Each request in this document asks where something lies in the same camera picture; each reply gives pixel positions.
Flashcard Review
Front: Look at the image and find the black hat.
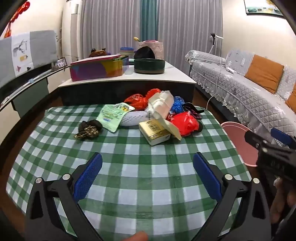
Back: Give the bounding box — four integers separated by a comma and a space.
134, 46, 156, 60

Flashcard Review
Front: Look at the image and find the framed wall picture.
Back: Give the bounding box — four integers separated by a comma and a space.
244, 0, 284, 16

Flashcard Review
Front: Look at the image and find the orange cushion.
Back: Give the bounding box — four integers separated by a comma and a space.
244, 54, 284, 94
285, 88, 296, 109

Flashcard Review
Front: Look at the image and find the white power cable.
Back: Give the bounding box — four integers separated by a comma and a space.
205, 56, 235, 109

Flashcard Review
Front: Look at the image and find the person's right hand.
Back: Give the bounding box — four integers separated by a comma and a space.
270, 177, 296, 224

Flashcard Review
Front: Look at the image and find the stack of coloured plastic bowls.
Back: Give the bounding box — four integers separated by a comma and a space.
120, 47, 135, 57

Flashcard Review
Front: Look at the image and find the red hanging decoration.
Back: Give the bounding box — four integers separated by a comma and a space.
3, 1, 30, 39

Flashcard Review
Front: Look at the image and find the grey curtain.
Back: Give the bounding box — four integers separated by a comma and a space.
157, 0, 223, 70
80, 0, 142, 61

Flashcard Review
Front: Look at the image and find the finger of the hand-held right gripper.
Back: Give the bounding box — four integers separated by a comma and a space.
244, 130, 278, 152
270, 128, 296, 149

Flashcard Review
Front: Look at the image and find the green printed pouch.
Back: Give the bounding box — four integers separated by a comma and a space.
96, 103, 136, 133

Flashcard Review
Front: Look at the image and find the dark green round container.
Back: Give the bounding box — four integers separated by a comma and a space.
134, 58, 165, 75

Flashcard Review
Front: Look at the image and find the dry twig decoration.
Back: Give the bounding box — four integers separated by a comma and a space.
55, 28, 63, 58

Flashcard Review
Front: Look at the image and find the person's left hand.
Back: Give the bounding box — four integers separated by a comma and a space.
124, 231, 149, 241

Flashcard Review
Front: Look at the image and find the grey quilted covered sofa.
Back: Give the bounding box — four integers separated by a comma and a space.
185, 49, 296, 149

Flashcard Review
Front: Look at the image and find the clear packet of white straws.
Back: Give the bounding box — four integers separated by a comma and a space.
147, 90, 182, 141

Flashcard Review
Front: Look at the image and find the pink patterned bag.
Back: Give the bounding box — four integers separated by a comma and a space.
139, 40, 164, 60

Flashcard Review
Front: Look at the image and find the white standing air conditioner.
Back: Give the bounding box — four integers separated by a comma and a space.
62, 0, 83, 65

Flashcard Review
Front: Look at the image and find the white top coffee table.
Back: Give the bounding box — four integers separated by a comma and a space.
58, 61, 197, 106

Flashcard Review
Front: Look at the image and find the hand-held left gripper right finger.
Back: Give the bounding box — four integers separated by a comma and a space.
193, 152, 272, 241

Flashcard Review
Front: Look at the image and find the brown ceramic teapot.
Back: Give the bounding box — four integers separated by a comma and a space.
89, 47, 109, 58

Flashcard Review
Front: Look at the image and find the gold tissue packet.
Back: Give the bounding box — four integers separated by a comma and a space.
138, 119, 171, 146

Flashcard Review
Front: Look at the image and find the teal curtain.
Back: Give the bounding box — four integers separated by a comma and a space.
140, 0, 159, 42

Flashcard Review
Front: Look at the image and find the white foam net sleeve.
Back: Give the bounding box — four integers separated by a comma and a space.
119, 109, 153, 127

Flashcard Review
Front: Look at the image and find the green checked tablecloth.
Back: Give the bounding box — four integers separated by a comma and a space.
6, 104, 252, 241

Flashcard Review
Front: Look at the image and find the white floor stand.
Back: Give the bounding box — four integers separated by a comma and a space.
209, 33, 224, 55

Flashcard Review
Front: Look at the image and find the red plastic bag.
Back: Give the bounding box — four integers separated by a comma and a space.
171, 112, 200, 137
124, 89, 161, 111

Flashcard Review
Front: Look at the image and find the magenta and black wrapper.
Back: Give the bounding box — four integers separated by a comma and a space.
181, 102, 205, 120

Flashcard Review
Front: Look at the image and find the grey television dust cover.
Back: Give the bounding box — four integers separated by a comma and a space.
0, 30, 58, 90

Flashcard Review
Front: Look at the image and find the multicoloured tin box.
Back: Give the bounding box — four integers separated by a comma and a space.
70, 54, 129, 82

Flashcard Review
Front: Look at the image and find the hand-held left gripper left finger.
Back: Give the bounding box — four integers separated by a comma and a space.
25, 152, 103, 241

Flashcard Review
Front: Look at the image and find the pink plastic bin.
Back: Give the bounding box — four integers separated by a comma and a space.
221, 122, 259, 167

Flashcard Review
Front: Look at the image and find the dark television cabinet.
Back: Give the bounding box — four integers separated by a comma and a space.
0, 67, 70, 118

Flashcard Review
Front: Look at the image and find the brown and gold wrapper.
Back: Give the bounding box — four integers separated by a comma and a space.
74, 119, 103, 141

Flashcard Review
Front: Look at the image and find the light blue stick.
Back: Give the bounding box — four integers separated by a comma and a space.
27, 70, 50, 84

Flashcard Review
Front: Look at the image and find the blue plastic bag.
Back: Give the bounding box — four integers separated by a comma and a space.
171, 96, 185, 114

